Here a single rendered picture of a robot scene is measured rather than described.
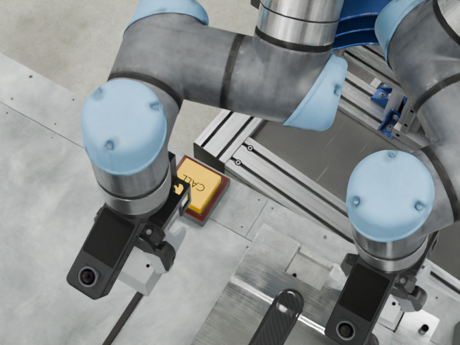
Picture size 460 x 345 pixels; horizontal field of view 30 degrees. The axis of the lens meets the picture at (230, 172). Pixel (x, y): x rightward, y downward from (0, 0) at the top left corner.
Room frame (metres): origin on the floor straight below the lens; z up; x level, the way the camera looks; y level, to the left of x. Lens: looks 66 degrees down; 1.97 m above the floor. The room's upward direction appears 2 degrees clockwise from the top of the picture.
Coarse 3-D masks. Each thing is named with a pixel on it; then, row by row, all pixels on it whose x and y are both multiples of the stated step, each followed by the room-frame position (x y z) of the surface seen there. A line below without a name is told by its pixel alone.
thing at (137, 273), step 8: (184, 200) 0.42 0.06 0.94; (176, 216) 0.40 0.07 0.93; (168, 224) 0.39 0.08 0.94; (136, 248) 0.35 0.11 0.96; (136, 256) 0.34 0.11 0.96; (144, 256) 0.34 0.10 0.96; (128, 264) 0.33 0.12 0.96; (136, 264) 0.33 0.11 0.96; (144, 264) 0.33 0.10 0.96; (120, 272) 0.32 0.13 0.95; (128, 272) 0.32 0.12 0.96; (136, 272) 0.32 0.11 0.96; (144, 272) 0.32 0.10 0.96; (152, 272) 0.32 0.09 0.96; (120, 280) 0.32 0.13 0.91; (128, 280) 0.31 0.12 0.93; (136, 280) 0.31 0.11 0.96; (144, 280) 0.31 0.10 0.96; (152, 280) 0.31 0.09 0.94; (136, 288) 0.31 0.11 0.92; (144, 288) 0.30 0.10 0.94; (152, 288) 0.31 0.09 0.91
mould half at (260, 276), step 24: (264, 240) 0.39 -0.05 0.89; (288, 240) 0.39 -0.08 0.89; (240, 264) 0.35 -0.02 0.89; (264, 264) 0.36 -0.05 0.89; (336, 264) 0.36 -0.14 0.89; (240, 288) 0.32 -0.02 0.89; (264, 288) 0.32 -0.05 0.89; (288, 288) 0.32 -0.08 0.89; (312, 288) 0.33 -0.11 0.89; (336, 288) 0.33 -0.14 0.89; (216, 312) 0.29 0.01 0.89; (240, 312) 0.29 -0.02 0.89; (264, 312) 0.29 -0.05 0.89; (312, 312) 0.29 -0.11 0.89; (408, 312) 0.30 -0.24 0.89; (216, 336) 0.26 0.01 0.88; (240, 336) 0.26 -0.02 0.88; (288, 336) 0.26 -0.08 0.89; (312, 336) 0.26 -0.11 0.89; (384, 336) 0.27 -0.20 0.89; (408, 336) 0.27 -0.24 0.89
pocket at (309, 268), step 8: (296, 256) 0.38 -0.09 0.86; (304, 256) 0.38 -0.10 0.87; (312, 256) 0.37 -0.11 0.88; (288, 264) 0.36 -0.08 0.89; (296, 264) 0.37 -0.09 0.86; (304, 264) 0.37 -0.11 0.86; (312, 264) 0.37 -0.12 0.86; (320, 264) 0.36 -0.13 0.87; (328, 264) 0.36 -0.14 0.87; (288, 272) 0.35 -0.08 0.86; (296, 272) 0.35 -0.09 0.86; (304, 272) 0.35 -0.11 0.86; (312, 272) 0.36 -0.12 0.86; (320, 272) 0.36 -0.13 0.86; (328, 272) 0.36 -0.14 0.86; (304, 280) 0.34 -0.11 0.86; (312, 280) 0.34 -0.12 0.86; (320, 280) 0.35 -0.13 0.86; (320, 288) 0.33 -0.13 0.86
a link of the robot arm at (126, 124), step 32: (96, 96) 0.37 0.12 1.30; (128, 96) 0.37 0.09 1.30; (160, 96) 0.39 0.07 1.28; (96, 128) 0.34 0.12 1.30; (128, 128) 0.34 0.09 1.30; (160, 128) 0.34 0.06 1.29; (96, 160) 0.32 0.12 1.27; (128, 160) 0.32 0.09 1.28; (160, 160) 0.34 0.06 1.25; (128, 192) 0.32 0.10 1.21
